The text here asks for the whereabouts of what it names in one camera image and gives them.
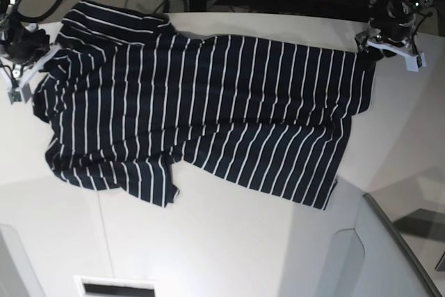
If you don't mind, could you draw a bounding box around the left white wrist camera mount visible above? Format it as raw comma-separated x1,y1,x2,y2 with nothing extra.
355,28,427,72

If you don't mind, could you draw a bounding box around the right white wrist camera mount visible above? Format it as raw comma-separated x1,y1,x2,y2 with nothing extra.
1,44,60,104

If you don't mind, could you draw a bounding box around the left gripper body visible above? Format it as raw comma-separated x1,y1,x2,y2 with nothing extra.
371,15,416,47

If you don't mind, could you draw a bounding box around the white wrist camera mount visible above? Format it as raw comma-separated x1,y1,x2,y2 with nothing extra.
355,28,427,72
1,44,60,104

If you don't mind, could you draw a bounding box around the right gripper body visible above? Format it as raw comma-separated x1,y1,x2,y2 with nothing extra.
1,28,50,65

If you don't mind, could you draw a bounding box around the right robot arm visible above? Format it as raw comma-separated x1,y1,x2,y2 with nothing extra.
1,0,63,65

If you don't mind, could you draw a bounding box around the navy white striped t-shirt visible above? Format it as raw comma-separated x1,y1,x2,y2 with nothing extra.
33,1,375,209

